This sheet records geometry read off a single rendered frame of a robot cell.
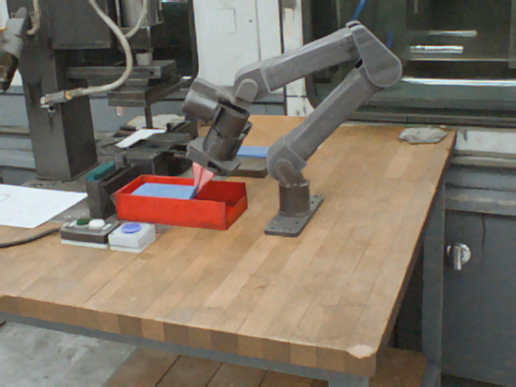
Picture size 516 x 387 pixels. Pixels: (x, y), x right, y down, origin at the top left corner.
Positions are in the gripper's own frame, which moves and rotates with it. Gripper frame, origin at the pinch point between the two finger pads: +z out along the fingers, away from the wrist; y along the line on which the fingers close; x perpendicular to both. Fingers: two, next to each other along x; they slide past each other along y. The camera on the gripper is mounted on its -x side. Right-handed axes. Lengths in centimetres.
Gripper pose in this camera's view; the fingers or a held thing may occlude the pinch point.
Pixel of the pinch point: (198, 188)
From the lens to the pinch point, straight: 147.7
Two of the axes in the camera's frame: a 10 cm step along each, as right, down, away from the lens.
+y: -8.3, -5.2, 2.2
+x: -4.1, 3.0, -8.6
